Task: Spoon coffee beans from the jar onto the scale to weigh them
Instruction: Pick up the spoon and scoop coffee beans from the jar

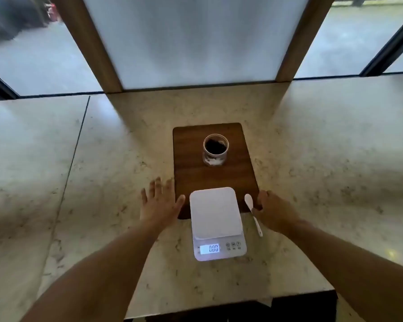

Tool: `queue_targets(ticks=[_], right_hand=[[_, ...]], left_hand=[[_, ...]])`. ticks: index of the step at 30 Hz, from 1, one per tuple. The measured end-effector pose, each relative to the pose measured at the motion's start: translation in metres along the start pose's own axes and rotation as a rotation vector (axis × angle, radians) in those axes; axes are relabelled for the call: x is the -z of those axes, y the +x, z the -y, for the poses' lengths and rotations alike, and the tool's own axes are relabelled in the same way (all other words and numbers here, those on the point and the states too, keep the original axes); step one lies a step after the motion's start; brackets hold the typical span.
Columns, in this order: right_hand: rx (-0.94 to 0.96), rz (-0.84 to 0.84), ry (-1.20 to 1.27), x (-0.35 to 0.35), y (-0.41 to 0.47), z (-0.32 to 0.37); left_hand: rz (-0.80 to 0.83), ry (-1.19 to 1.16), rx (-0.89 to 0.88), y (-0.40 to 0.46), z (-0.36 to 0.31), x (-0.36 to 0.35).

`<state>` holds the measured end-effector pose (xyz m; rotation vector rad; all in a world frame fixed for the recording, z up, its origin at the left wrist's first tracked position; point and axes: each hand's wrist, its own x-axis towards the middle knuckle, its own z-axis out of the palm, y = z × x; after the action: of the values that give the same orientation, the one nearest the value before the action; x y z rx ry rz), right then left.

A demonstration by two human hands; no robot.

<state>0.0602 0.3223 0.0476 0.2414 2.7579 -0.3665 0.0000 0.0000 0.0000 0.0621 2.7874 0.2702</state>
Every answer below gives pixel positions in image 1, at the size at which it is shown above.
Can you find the person's left hand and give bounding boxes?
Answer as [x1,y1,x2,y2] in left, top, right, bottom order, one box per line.
[140,177,186,232]

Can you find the person's right hand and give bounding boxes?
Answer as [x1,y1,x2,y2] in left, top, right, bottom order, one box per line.
[253,190,302,235]

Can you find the person's right forearm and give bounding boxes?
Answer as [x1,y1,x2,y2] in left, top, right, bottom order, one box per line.
[285,219,403,322]

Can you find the person's left forearm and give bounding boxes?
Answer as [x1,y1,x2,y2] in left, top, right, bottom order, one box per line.
[19,219,166,322]

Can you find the white plastic spoon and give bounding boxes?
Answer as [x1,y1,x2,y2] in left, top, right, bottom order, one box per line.
[244,194,263,237]

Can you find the white digital kitchen scale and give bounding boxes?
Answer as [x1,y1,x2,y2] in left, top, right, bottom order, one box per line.
[189,187,248,262]

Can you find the dark wooden board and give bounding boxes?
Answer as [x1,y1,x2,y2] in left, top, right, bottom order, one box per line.
[173,123,260,220]

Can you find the clear glass jar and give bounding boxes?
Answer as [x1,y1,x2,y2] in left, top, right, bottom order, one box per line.
[202,133,229,167]

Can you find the dark coffee grounds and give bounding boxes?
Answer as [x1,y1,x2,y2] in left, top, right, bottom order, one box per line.
[206,138,226,154]

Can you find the wooden framed frosted panel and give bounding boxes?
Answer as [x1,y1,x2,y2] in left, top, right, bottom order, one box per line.
[50,0,337,94]

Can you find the dark parked vehicle outside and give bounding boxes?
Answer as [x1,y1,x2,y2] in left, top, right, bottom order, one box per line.
[0,0,62,42]

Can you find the black window frame bar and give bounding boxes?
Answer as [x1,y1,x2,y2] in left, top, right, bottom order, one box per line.
[360,10,403,78]
[0,66,20,100]

